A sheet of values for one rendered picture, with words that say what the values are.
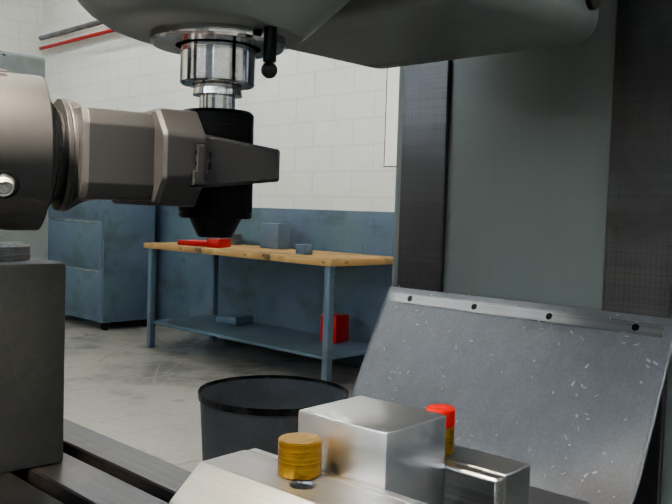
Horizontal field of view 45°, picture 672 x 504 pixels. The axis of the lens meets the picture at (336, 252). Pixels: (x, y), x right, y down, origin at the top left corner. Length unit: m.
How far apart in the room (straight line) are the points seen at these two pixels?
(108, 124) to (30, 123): 0.04
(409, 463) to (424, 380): 0.41
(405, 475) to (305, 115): 6.24
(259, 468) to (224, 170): 0.18
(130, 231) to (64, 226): 0.80
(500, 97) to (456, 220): 0.13
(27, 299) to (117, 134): 0.33
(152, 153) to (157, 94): 7.87
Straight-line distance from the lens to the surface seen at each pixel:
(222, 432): 2.43
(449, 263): 0.85
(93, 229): 7.89
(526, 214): 0.80
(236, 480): 0.42
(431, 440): 0.43
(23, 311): 0.77
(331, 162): 6.36
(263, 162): 0.50
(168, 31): 0.51
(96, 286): 7.87
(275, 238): 6.31
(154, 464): 0.80
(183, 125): 0.46
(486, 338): 0.80
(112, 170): 0.46
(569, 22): 0.65
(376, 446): 0.40
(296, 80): 6.74
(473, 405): 0.79
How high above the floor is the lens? 1.20
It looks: 3 degrees down
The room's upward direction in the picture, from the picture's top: 2 degrees clockwise
